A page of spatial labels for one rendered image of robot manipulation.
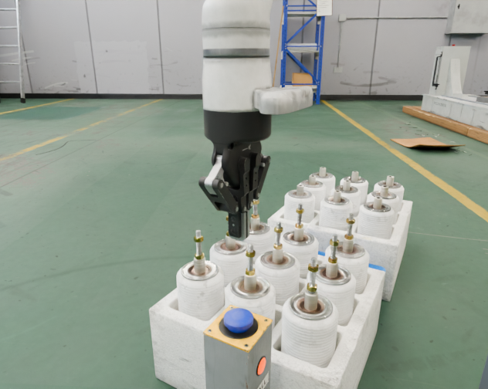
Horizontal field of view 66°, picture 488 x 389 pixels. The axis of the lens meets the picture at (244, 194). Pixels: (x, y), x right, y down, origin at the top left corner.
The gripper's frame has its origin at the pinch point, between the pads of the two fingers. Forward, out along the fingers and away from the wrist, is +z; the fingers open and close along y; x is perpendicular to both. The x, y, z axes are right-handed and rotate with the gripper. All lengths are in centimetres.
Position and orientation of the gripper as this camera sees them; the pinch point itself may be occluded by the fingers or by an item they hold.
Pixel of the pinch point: (238, 224)
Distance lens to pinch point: 46.3
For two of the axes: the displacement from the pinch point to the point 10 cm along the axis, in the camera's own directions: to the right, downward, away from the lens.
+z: 0.1, 9.4, 3.4
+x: 8.7, 1.6, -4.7
